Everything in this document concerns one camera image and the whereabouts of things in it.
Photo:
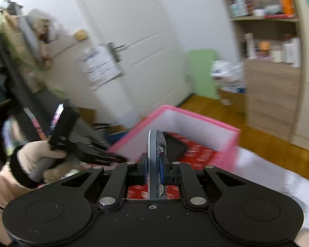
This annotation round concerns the white rounded gadget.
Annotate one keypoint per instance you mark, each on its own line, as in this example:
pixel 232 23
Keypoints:
pixel 152 159

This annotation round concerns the open cardboard box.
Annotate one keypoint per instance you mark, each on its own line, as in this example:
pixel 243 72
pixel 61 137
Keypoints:
pixel 86 114

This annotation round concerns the white labelled bottle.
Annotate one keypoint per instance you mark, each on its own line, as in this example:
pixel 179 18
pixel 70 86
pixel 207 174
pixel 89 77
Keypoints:
pixel 289 51

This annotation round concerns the person's left hand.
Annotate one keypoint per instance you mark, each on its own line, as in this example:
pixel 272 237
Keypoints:
pixel 33 151

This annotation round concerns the pale flat packet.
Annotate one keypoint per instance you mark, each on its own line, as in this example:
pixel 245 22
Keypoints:
pixel 272 9

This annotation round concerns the orange cup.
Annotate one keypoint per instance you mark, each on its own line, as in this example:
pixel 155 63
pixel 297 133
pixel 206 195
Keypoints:
pixel 287 5

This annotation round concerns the tall white bottle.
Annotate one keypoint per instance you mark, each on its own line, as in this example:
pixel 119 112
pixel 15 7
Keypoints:
pixel 296 52

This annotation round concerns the teal box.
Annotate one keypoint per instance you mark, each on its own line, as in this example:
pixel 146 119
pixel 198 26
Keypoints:
pixel 238 6

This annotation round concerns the dark metal frame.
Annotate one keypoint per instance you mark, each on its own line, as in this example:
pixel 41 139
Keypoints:
pixel 18 87

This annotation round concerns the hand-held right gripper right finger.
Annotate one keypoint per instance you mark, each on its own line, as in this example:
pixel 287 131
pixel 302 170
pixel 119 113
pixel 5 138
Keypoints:
pixel 173 175

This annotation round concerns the white jar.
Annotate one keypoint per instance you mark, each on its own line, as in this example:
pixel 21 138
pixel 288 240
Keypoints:
pixel 277 54

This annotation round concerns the beige hanging cloth bag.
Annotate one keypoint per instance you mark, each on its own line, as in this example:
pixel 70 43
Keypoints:
pixel 36 30

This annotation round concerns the pink cardboard box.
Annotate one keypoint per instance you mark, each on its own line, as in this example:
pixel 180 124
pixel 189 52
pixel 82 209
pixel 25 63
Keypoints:
pixel 195 126

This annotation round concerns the green folding board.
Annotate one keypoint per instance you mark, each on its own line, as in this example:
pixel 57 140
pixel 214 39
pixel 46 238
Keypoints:
pixel 200 74

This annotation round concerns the small orange box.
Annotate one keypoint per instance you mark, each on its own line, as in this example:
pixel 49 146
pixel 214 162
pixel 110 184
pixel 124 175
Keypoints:
pixel 263 45

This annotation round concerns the black wallet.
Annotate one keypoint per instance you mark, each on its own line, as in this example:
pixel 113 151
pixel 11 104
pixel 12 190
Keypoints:
pixel 173 146

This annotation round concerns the white plastic bag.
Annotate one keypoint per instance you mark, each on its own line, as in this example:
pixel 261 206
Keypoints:
pixel 229 72

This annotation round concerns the white tape roll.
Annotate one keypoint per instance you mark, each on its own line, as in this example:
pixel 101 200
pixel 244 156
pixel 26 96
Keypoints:
pixel 258 12

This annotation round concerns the person's left forearm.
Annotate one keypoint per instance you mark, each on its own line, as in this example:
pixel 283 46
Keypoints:
pixel 0 185

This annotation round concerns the wooden shelf cabinet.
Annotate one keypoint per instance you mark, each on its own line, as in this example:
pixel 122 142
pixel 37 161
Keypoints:
pixel 270 95

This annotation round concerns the white spray bottle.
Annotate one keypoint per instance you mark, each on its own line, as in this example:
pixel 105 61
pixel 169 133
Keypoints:
pixel 249 46

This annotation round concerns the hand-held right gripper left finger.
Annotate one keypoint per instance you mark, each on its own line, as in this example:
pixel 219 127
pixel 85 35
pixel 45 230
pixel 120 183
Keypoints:
pixel 143 171

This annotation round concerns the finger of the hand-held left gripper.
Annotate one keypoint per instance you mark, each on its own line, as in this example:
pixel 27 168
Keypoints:
pixel 100 155

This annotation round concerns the white door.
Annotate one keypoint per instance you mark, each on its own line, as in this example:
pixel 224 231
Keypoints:
pixel 144 18

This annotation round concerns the printed clear plastic bag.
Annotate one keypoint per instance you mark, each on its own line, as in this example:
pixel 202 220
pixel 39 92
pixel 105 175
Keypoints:
pixel 100 64

